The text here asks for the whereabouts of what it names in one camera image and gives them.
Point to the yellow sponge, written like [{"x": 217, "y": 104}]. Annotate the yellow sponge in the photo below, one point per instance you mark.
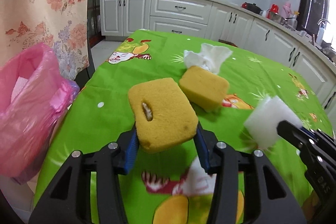
[
  {"x": 204, "y": 88},
  {"x": 163, "y": 115}
]

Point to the white lower cabinets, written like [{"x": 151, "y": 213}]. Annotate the white lower cabinets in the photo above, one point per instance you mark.
[{"x": 224, "y": 22}]

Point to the chrome kitchen faucet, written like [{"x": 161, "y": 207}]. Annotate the chrome kitchen faucet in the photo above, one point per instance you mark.
[{"x": 321, "y": 29}]

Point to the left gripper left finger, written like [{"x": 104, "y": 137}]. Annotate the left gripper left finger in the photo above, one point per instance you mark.
[{"x": 67, "y": 199}]

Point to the person's right hand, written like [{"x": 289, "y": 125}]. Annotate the person's right hand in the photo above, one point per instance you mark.
[{"x": 310, "y": 205}]

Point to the pink thermos bottle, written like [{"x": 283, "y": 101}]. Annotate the pink thermos bottle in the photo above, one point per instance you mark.
[{"x": 286, "y": 11}]

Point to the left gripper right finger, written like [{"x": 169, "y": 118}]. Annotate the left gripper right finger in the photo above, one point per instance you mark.
[{"x": 267, "y": 198}]

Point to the green cartoon tablecloth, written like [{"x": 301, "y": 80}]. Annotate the green cartoon tablecloth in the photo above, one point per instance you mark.
[{"x": 171, "y": 186}]

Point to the floral curtain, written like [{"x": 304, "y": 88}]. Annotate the floral curtain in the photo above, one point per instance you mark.
[{"x": 60, "y": 24}]

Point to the steel mixing bowl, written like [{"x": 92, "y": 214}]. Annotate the steel mixing bowl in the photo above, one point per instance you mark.
[{"x": 275, "y": 17}]

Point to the white tissue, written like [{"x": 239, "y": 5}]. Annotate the white tissue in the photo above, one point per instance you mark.
[{"x": 209, "y": 58}]

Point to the dark framed window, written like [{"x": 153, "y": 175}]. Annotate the dark framed window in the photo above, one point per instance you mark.
[{"x": 310, "y": 11}]

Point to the black red electric pot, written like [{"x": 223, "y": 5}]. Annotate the black red electric pot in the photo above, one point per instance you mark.
[{"x": 251, "y": 7}]

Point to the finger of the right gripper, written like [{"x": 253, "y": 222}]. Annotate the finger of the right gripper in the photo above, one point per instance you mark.
[
  {"x": 321, "y": 139},
  {"x": 296, "y": 137}
]

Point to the pink lined trash bin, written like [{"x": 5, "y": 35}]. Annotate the pink lined trash bin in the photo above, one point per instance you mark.
[{"x": 34, "y": 96}]

